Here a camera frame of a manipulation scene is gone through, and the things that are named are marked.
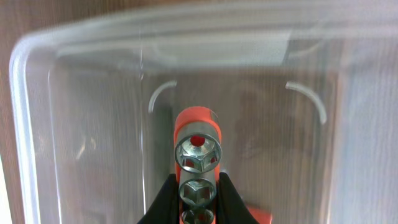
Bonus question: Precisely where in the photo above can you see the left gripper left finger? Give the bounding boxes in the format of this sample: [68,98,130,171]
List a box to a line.
[138,174,180,224]

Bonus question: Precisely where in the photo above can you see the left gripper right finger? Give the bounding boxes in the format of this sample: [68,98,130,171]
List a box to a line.
[216,172,258,224]

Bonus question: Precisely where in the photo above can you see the orange socket rail with sockets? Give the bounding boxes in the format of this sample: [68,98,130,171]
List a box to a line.
[174,106,273,224]

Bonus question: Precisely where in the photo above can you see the clear plastic container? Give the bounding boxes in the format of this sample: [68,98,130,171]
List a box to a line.
[9,1,397,223]

